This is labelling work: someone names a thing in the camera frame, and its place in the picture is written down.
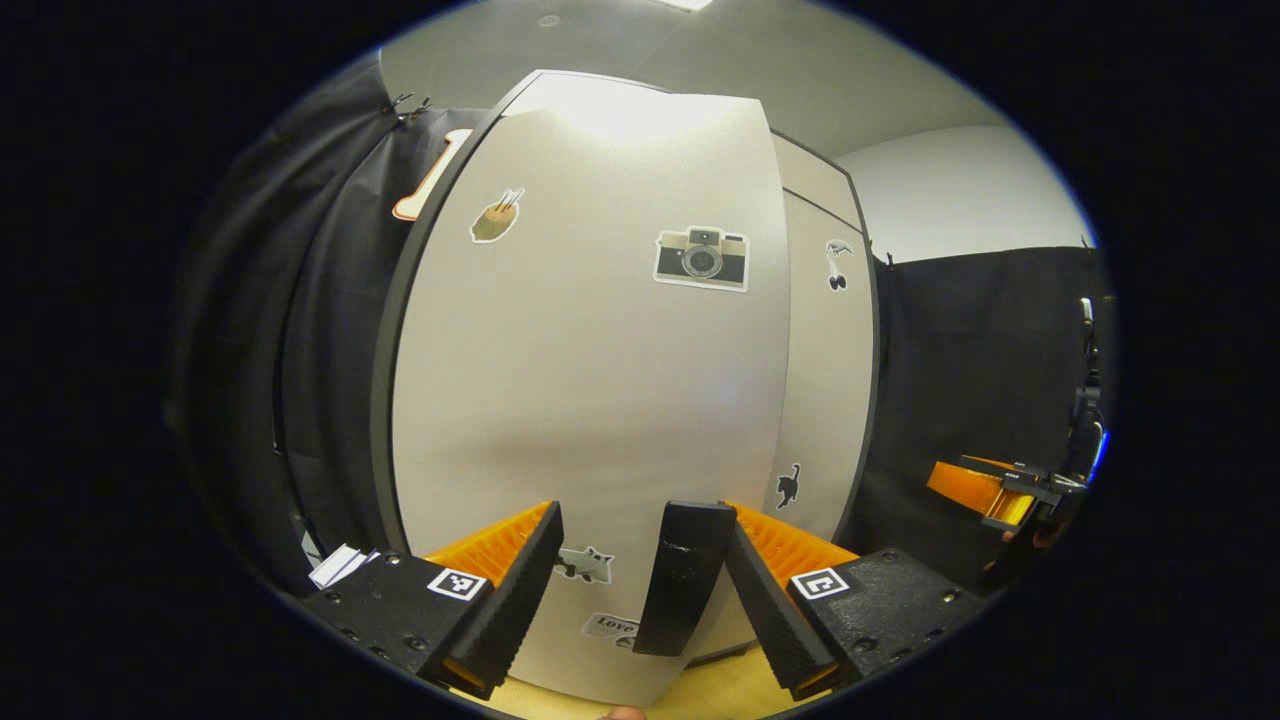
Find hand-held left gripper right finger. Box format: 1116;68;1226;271
722;500;986;701

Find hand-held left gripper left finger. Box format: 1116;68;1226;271
300;500;566;701

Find white cabinet door cat sticker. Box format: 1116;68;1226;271
775;188;879;551

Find white cabinet door camera sticker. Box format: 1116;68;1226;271
390;95;793;706

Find white and grey cabinet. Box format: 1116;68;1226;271
370;68;883;666

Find white cabinet drawer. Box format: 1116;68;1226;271
505;68;863;238

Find black backdrop cloth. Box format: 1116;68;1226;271
860;245;1113;596
170;55;476;591

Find white paper sheets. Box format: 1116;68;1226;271
307;543;381;591

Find black door handle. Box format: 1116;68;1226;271
633;500;738;658

